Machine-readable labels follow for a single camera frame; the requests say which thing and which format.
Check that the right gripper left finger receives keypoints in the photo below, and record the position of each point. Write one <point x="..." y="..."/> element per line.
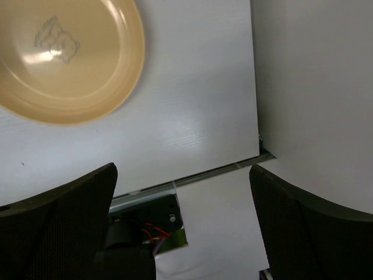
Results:
<point x="55" y="235"/>

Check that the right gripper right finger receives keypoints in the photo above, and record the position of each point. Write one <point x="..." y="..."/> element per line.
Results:
<point x="306" y="236"/>

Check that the tan plate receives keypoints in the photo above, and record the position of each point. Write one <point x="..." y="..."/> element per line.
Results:
<point x="69" y="62"/>

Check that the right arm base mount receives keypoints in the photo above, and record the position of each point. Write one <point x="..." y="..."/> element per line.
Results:
<point x="135" y="234"/>

